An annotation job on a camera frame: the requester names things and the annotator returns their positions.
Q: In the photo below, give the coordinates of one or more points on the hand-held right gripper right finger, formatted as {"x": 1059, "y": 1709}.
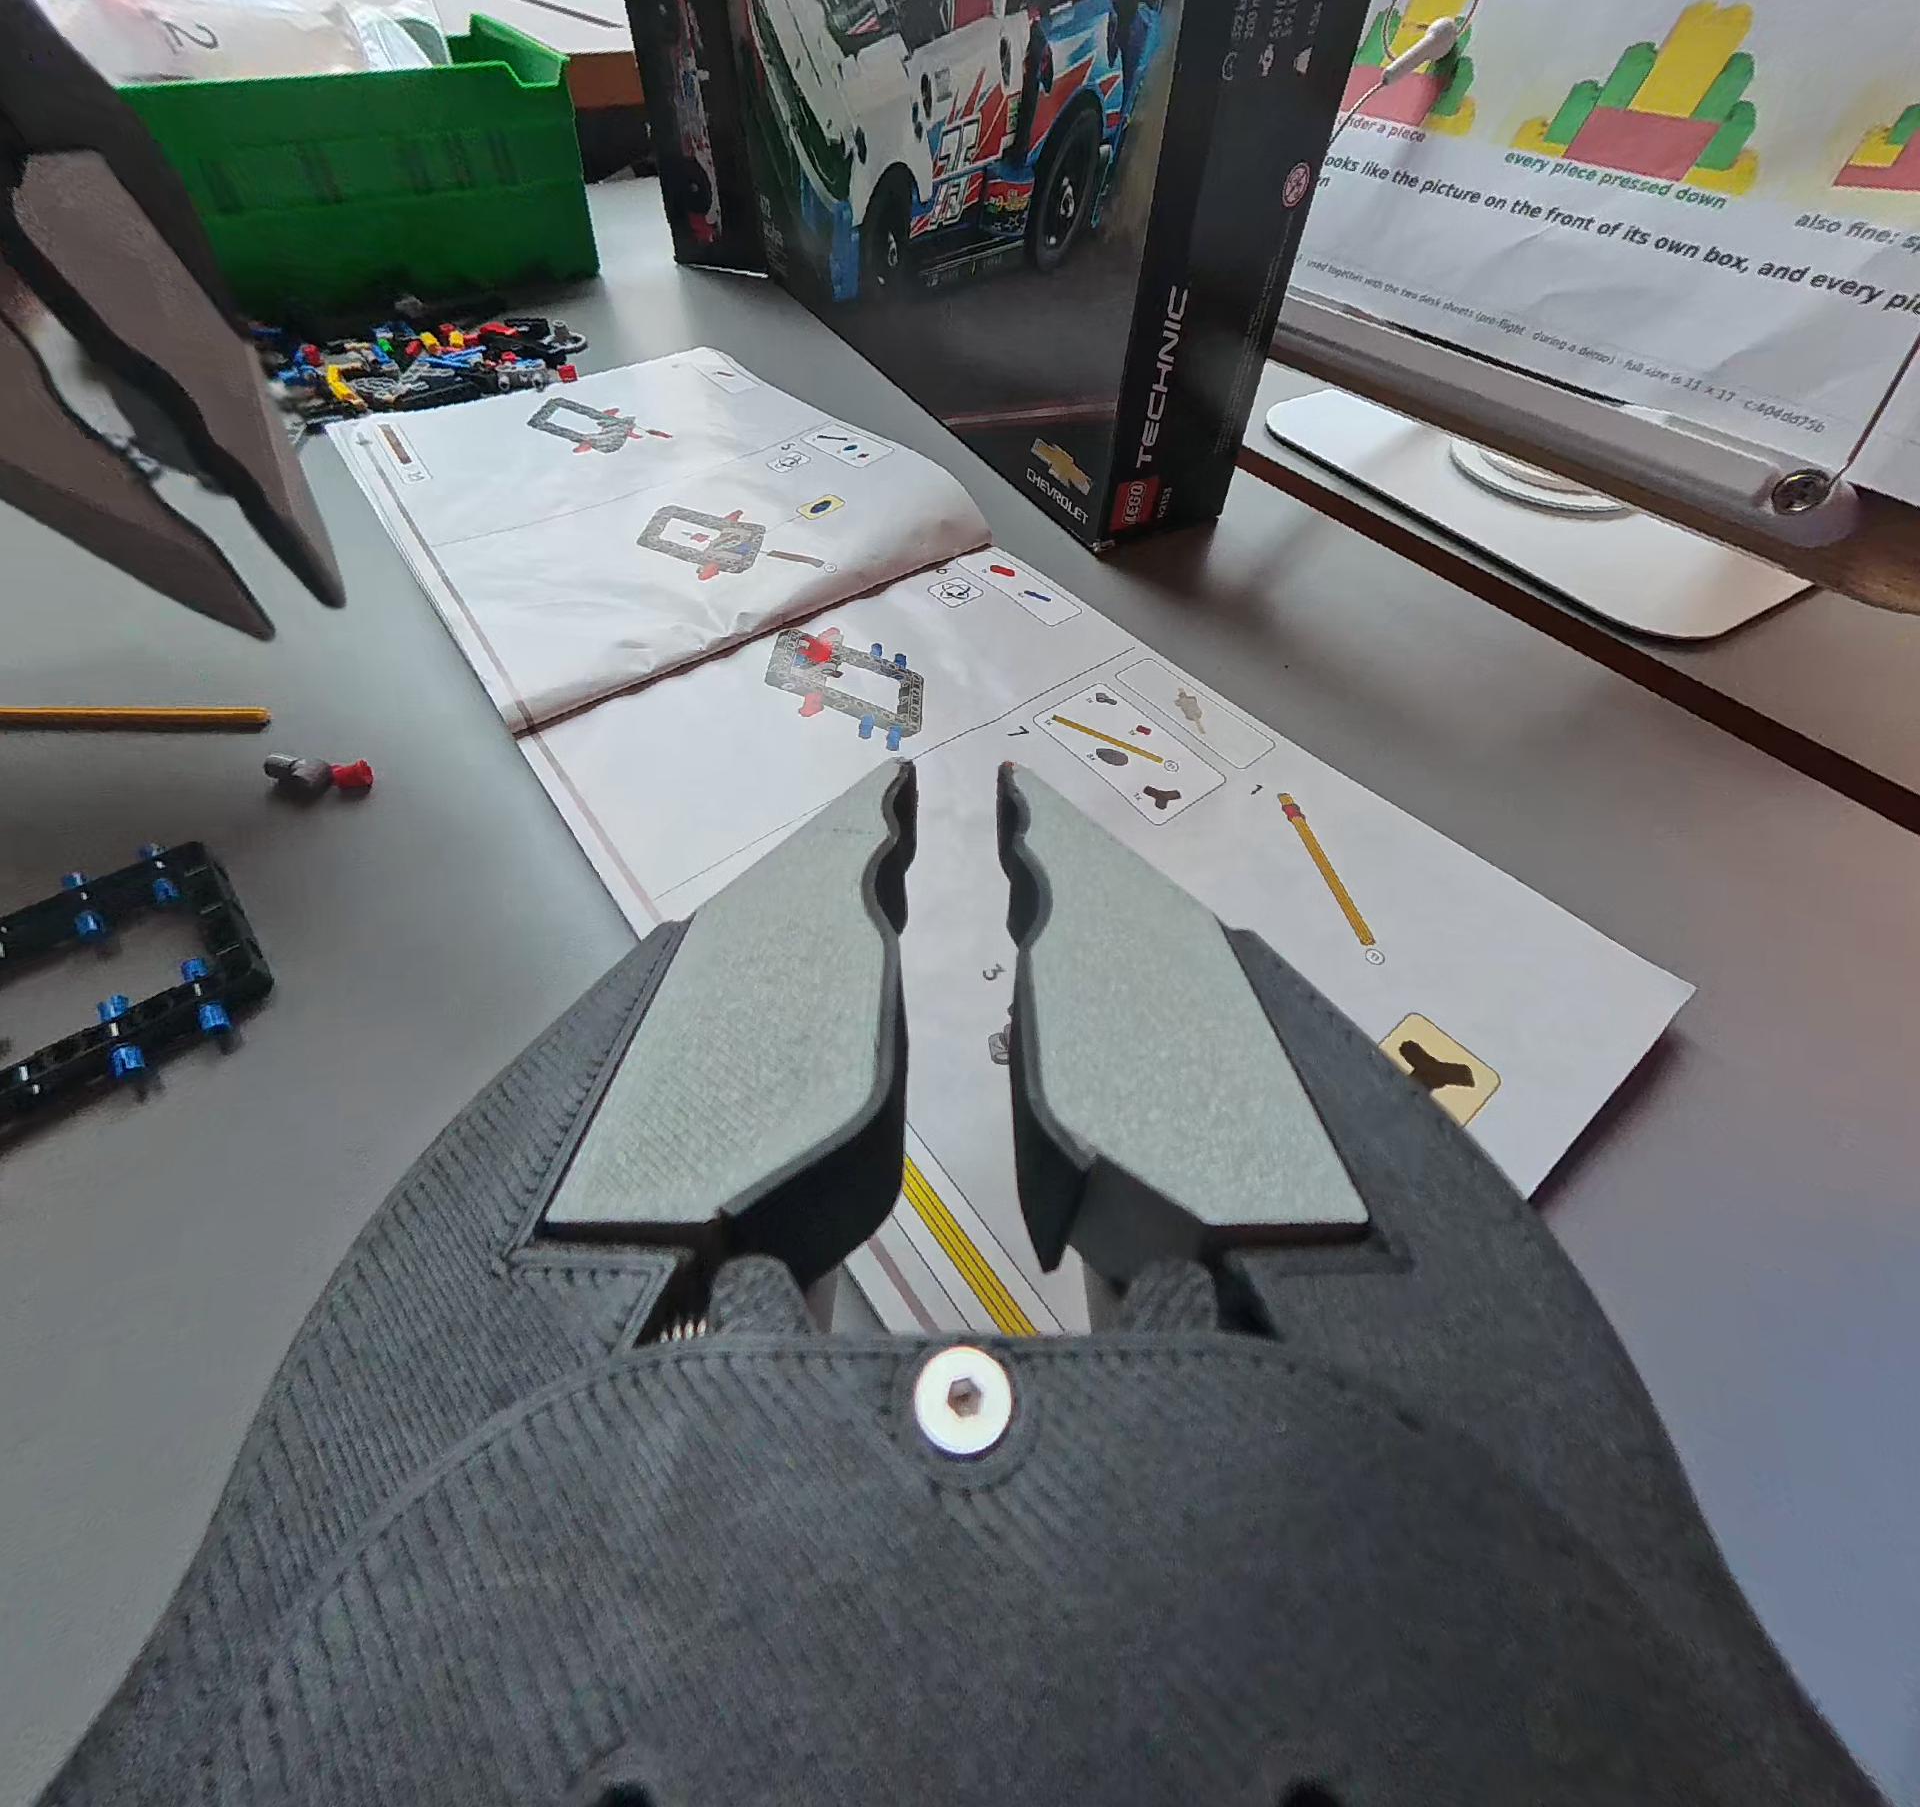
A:
{"x": 1185, "y": 1073}

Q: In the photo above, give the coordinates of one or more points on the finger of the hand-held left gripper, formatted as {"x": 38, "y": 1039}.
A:
{"x": 150, "y": 293}
{"x": 75, "y": 488}

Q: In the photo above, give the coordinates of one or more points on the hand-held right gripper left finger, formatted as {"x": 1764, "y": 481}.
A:
{"x": 736, "y": 1073}

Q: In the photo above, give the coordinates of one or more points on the long yellow lego axle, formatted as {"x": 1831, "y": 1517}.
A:
{"x": 150, "y": 714}

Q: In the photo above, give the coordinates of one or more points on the pile of lego pieces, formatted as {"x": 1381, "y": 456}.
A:
{"x": 421, "y": 361}

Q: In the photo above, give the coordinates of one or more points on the small grey red lego piece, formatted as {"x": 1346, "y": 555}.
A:
{"x": 301, "y": 773}

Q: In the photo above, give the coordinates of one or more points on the black lego frame assembly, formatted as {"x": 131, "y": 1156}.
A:
{"x": 240, "y": 960}

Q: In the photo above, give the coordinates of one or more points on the open lego instruction booklet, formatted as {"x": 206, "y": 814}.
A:
{"x": 525, "y": 606}

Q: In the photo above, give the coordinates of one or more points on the black lego set box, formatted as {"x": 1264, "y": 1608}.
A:
{"x": 960, "y": 113}

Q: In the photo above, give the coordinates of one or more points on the green plastic bin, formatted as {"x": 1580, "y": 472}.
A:
{"x": 390, "y": 203}

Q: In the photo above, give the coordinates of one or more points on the white document stand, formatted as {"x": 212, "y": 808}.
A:
{"x": 1681, "y": 593}

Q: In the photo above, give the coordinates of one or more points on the wooden backing board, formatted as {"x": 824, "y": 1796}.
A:
{"x": 1893, "y": 549}

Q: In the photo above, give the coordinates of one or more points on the printed instruction sheet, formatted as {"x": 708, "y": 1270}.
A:
{"x": 1575, "y": 263}

